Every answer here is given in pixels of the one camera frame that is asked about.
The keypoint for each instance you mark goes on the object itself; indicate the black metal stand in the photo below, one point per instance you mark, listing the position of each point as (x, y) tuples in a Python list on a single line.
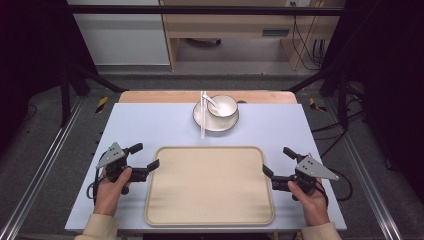
[(342, 100), (66, 100)]

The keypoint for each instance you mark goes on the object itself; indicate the white bowl with dark rim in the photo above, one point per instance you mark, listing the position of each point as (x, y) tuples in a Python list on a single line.
[(228, 107)]

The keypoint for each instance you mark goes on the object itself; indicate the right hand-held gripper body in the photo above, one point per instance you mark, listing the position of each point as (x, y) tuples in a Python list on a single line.
[(311, 168)]

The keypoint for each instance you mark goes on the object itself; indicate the white plate with dark rim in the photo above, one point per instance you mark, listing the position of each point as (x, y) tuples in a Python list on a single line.
[(215, 124)]

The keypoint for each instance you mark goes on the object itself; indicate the aluminium floor rail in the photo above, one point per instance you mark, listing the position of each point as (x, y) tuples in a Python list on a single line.
[(366, 173), (40, 170)]

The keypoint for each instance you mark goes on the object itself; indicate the white cabinet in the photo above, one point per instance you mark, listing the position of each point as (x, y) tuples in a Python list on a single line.
[(123, 36)]

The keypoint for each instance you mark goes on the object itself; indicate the person's left hand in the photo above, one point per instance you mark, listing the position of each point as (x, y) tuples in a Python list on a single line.
[(108, 195)]

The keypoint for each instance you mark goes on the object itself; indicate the black horizontal frame bar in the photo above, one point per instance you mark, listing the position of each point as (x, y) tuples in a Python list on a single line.
[(200, 10)]

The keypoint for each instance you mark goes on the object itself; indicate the light wooden desk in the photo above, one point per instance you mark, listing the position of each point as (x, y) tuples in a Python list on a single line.
[(233, 25)]

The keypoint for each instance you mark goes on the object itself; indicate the white ceramic spoon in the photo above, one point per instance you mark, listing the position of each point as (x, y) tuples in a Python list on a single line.
[(213, 103)]

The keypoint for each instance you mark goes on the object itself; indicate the beige rectangular tray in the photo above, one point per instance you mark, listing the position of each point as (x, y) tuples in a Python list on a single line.
[(209, 186)]

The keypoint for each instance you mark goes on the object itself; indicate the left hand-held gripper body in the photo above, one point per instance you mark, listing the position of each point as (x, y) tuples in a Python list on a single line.
[(111, 156)]

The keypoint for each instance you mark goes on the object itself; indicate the person's right hand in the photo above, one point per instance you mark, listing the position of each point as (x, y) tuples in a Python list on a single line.
[(311, 203)]

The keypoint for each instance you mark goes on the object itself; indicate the black curtain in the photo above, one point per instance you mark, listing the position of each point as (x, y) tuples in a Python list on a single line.
[(30, 50), (386, 66)]

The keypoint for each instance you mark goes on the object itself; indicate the white chopstick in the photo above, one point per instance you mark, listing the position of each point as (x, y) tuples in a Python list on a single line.
[(201, 128), (205, 125)]

